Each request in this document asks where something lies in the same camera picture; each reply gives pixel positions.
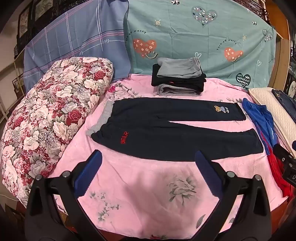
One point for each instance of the blue garment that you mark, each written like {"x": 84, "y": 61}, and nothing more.
{"x": 259, "y": 118}

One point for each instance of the folded black pants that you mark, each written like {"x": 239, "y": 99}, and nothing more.
{"x": 180, "y": 82}

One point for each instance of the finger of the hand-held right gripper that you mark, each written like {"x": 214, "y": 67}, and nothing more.
{"x": 279, "y": 151}

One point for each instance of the folded light grey pants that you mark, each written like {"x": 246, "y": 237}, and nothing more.
{"x": 178, "y": 67}

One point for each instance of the blue denim jeans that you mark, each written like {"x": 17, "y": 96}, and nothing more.
{"x": 285, "y": 102}

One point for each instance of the cream quilted pillow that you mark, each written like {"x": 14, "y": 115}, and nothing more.
{"x": 266, "y": 102}

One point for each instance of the red garment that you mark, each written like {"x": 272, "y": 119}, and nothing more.
{"x": 281, "y": 176}

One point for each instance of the red floral quilt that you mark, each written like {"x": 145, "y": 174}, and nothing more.
{"x": 50, "y": 111}

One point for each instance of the dark carved wooden headboard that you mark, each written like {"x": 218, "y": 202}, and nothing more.
{"x": 30, "y": 20}

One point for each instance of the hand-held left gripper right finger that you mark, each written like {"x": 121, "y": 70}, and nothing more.
{"x": 207, "y": 173}

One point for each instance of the teal heart print sheet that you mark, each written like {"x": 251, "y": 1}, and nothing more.
{"x": 185, "y": 34}

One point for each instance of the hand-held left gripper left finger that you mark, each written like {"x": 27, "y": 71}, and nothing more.
{"x": 89, "y": 170}

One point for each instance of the dark navy pants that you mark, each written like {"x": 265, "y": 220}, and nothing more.
{"x": 161, "y": 134}

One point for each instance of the blue plaid sheet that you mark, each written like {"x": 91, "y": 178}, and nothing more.
{"x": 76, "y": 37}

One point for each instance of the pink floral bedsheet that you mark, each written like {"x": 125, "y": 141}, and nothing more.
{"x": 143, "y": 185}

